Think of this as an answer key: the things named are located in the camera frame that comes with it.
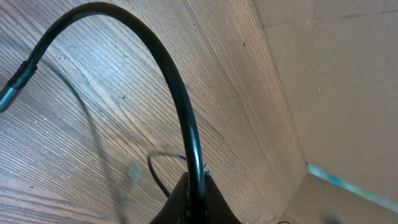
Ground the thin black usb cable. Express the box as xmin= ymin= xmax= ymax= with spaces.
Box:
xmin=0 ymin=1 xmax=208 ymax=224

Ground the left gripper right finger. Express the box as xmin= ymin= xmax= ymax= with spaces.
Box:
xmin=205 ymin=170 xmax=241 ymax=224

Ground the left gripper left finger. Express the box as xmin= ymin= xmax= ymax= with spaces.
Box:
xmin=150 ymin=172 xmax=189 ymax=224

